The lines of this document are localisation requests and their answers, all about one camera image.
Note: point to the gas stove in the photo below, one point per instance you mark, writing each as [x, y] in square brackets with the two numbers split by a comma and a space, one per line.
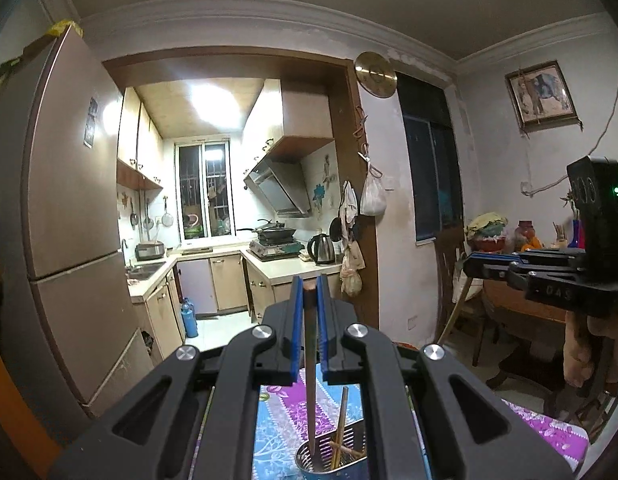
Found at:
[276, 250]

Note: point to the cloth covered pot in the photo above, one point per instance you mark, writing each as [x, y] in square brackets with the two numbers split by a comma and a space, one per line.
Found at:
[486, 232]

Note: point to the hanging beige bags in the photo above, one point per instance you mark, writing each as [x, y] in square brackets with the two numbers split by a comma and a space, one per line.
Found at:
[351, 270]

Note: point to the electric kettle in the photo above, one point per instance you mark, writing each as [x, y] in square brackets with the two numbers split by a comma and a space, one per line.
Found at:
[323, 250]

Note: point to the dark wooden chair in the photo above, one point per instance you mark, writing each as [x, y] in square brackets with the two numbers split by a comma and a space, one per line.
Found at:
[456, 300]

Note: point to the orange wooden cabinet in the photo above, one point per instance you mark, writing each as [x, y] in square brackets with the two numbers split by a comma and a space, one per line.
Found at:
[19, 400]

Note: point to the yellow green cloth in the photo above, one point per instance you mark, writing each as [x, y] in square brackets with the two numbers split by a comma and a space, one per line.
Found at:
[19, 60]

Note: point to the barred kitchen window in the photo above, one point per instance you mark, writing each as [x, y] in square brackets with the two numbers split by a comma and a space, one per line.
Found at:
[206, 190]

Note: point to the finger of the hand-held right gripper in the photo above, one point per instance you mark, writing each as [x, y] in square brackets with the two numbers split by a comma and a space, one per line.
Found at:
[494, 259]
[544, 274]

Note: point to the perforated metal utensil holder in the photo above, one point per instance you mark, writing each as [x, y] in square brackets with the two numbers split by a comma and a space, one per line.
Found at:
[334, 471]

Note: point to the steel range hood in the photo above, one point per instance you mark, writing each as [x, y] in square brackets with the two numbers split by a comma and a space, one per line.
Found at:
[281, 187]

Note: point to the cabinet above range hood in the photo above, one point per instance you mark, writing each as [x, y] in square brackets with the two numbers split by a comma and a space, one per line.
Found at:
[294, 120]

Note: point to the base kitchen cabinets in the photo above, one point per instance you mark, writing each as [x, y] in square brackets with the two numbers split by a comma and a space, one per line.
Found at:
[229, 285]

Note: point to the framed wall picture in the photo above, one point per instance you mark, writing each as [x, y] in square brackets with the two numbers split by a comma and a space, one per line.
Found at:
[541, 94]

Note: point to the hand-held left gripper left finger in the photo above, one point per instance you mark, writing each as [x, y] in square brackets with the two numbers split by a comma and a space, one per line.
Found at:
[294, 330]

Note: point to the blue water bottle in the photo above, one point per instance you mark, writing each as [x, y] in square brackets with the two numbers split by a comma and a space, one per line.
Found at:
[189, 320]

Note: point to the dark wooden side table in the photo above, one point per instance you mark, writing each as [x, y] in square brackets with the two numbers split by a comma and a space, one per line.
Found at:
[529, 320]

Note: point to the dark window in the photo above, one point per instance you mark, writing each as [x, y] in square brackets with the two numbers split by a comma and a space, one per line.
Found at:
[429, 170]

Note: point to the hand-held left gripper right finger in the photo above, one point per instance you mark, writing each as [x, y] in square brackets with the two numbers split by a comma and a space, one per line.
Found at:
[325, 330]

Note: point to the floral striped tablecloth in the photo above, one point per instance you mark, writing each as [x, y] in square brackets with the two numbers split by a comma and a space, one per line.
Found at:
[279, 430]

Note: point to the hanging white cloth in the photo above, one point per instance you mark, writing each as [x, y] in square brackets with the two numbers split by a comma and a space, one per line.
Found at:
[349, 202]

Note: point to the bunch of wooden chopsticks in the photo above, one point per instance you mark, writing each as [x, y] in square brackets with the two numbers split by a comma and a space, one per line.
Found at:
[340, 425]

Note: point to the long brown chopstick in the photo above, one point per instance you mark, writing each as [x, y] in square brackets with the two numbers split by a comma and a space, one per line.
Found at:
[309, 400]

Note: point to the wall kitchen cabinets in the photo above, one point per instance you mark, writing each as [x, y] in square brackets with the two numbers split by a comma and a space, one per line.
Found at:
[139, 145]

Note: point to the refrigerator sticker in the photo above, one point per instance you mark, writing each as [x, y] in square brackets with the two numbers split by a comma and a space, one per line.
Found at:
[91, 122]

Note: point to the brown refrigerator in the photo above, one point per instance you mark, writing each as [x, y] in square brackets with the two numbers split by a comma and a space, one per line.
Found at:
[69, 220]

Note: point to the hanging white plastic bag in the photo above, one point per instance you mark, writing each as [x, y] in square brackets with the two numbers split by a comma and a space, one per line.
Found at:
[373, 197]

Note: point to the black wok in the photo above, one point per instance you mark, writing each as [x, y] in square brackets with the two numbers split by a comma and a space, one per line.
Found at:
[274, 232]

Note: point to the round gold wall clock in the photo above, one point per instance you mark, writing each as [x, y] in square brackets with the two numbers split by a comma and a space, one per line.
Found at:
[375, 74]

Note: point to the person's right hand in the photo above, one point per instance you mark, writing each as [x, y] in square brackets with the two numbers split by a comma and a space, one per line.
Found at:
[584, 355]

